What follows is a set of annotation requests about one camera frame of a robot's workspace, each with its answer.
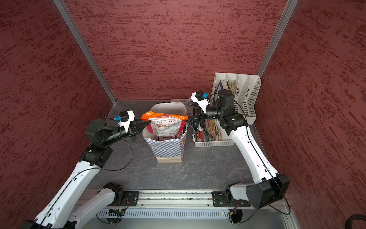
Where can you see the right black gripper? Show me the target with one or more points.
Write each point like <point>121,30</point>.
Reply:
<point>196,117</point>

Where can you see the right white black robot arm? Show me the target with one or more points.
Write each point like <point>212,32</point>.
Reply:
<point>269,186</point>

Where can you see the aluminium mounting rail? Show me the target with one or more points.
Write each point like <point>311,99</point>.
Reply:
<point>179,199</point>

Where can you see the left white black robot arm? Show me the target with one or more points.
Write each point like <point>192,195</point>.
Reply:
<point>60,212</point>

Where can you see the white plastic basket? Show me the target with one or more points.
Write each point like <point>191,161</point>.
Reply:
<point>222,139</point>

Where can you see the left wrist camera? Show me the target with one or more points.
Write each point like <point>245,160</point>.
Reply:
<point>124,119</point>

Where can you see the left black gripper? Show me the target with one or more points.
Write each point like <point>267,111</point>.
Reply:
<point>135,130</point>

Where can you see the white file organizer rack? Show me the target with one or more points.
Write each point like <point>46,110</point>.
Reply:
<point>245,89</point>

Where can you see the orange red condiment packet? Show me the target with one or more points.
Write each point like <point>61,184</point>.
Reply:
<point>164,125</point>

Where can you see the blue checkered paper bag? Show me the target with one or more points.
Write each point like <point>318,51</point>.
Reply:
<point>168,149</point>

